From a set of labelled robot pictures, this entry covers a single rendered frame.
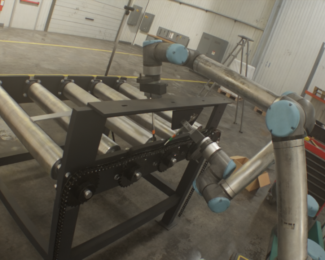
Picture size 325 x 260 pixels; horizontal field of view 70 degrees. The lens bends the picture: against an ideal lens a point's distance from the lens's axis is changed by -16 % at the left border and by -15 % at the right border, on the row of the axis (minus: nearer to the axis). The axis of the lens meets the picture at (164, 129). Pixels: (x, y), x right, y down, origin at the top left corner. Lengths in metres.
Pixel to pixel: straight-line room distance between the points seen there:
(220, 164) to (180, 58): 0.51
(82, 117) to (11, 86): 0.99
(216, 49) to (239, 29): 1.44
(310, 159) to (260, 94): 2.26
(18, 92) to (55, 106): 0.40
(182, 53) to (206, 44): 10.69
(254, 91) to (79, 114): 0.65
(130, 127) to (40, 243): 0.81
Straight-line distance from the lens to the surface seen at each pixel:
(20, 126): 1.27
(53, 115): 1.36
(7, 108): 1.41
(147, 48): 1.24
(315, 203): 1.62
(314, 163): 3.28
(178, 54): 1.15
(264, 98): 1.06
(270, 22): 11.59
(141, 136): 1.47
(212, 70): 1.17
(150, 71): 1.25
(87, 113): 0.89
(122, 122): 1.56
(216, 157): 1.26
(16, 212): 1.61
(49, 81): 1.93
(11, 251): 1.85
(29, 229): 1.53
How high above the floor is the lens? 1.48
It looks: 20 degrees down
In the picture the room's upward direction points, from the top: 21 degrees clockwise
